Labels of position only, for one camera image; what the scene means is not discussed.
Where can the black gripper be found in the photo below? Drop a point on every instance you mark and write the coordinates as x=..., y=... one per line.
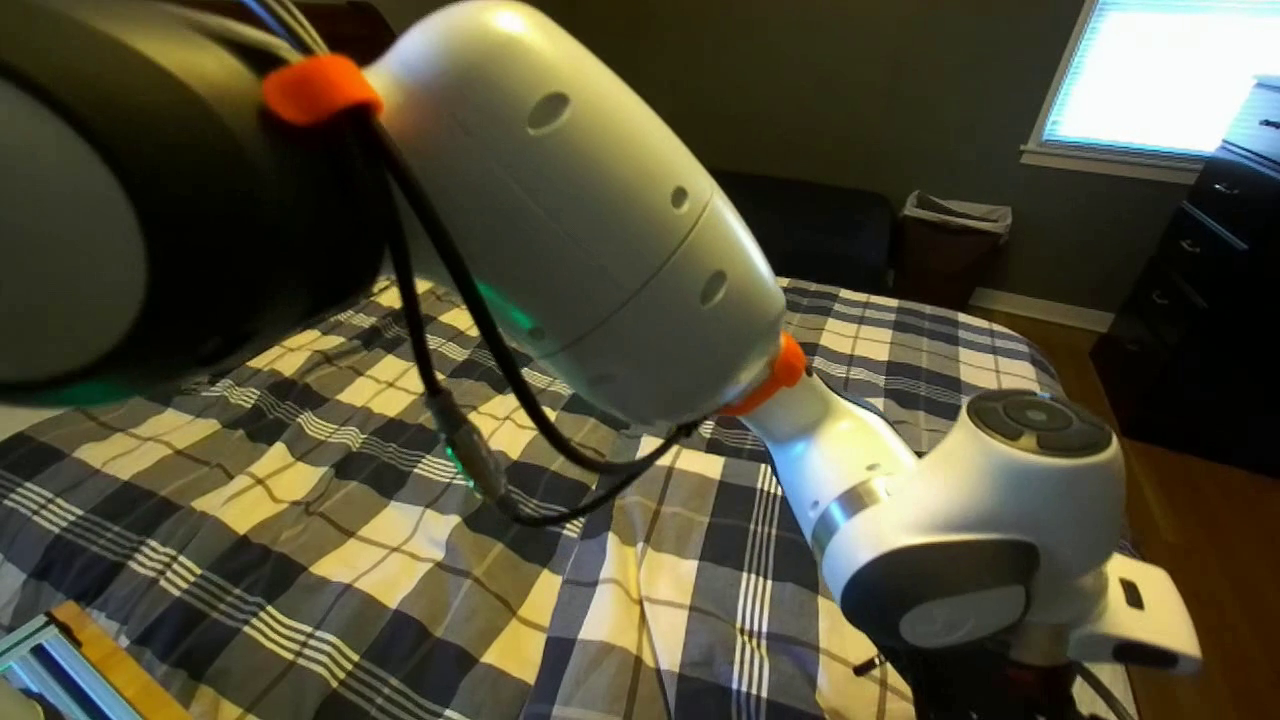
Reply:
x=985, y=686

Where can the small trash bin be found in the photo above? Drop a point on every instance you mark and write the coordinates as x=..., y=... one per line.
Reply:
x=948, y=247

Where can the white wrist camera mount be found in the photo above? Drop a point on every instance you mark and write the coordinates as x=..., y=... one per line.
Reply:
x=1134, y=622

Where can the plaid duvet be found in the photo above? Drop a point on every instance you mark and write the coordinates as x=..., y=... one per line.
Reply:
x=332, y=533

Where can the metal bracket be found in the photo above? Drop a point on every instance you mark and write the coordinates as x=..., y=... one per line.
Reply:
x=46, y=675

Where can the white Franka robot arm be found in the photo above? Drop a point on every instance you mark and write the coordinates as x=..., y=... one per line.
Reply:
x=574, y=226

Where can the bright window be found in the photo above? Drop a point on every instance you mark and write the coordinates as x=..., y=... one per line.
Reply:
x=1163, y=82

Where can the dark low daybed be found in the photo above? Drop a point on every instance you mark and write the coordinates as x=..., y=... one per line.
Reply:
x=815, y=226

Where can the black dresser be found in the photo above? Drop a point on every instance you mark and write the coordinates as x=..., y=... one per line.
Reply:
x=1201, y=305

